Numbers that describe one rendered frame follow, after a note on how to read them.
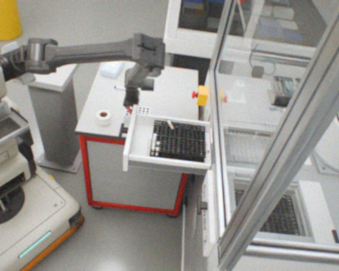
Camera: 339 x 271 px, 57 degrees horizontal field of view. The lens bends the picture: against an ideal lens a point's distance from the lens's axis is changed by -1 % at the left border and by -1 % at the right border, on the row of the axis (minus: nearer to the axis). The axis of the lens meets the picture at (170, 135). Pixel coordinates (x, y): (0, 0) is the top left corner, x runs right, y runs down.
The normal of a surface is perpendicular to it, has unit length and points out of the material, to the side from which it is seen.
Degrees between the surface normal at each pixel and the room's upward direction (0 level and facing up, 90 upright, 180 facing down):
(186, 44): 90
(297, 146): 90
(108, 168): 90
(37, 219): 0
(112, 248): 0
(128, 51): 48
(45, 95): 90
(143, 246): 0
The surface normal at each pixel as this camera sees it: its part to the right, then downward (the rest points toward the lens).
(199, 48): -0.06, 0.72
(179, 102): 0.11, -0.69
